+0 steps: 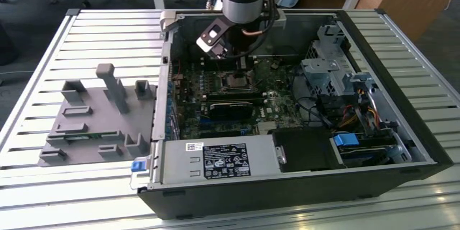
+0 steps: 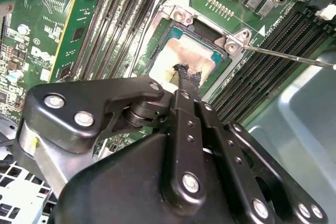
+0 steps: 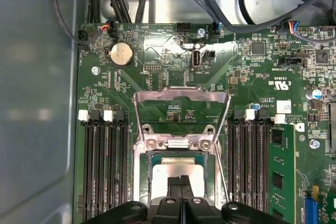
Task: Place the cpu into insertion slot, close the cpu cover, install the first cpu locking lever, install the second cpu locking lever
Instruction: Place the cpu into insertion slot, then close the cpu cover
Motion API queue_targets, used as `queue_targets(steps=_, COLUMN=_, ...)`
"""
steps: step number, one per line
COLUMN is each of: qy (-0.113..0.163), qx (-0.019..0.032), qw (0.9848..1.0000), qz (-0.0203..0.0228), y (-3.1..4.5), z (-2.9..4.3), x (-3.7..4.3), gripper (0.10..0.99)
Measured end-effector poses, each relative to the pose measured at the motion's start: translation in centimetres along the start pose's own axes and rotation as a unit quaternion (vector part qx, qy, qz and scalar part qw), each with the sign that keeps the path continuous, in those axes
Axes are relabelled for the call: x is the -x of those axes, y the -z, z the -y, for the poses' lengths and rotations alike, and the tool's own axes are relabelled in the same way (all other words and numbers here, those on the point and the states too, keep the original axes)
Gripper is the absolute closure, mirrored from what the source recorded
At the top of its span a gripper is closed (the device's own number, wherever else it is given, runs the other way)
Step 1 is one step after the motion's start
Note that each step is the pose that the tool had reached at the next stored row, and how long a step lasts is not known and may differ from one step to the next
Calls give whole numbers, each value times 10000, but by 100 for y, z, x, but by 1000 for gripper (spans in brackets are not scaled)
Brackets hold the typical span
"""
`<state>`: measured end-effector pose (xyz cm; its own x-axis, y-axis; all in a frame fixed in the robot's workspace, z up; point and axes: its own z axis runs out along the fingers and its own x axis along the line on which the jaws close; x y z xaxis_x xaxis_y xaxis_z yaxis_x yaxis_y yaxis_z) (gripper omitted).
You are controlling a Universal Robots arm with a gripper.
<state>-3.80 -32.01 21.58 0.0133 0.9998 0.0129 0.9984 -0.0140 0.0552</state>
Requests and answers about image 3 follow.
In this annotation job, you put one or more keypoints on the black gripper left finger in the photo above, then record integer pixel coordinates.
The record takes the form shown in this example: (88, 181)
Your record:
(168, 211)

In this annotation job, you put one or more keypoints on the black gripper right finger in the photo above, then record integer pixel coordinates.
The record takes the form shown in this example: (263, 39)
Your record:
(197, 211)

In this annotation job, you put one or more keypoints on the silver topped CPU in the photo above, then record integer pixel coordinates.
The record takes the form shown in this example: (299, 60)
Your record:
(160, 182)

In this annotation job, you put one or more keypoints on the metal socket cover frame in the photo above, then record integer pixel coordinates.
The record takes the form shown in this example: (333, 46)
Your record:
(183, 93)

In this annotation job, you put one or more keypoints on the CPU socket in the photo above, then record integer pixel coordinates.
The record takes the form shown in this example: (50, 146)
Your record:
(140, 155)

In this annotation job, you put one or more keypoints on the RAM slot black clips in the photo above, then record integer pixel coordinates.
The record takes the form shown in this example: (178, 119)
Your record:
(95, 115)
(119, 116)
(262, 113)
(237, 113)

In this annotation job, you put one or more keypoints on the blue expansion slot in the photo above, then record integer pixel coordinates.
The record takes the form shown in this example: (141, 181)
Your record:
(309, 208)

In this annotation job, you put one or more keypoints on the green RAM stick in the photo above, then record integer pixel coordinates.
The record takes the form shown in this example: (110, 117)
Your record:
(282, 161)

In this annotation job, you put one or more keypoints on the blue top capacitor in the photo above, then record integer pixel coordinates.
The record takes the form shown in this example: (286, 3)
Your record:
(254, 106)
(316, 94)

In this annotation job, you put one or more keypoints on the green motherboard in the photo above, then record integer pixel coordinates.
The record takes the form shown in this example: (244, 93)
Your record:
(131, 82)

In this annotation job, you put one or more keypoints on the silver board screw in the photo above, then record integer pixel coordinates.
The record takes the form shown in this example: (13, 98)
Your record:
(200, 32)
(95, 70)
(314, 144)

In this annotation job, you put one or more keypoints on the internal USB port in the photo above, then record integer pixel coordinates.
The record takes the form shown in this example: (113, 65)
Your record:
(197, 58)

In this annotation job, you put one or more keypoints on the silver coin cell battery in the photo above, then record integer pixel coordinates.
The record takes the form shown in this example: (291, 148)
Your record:
(121, 53)

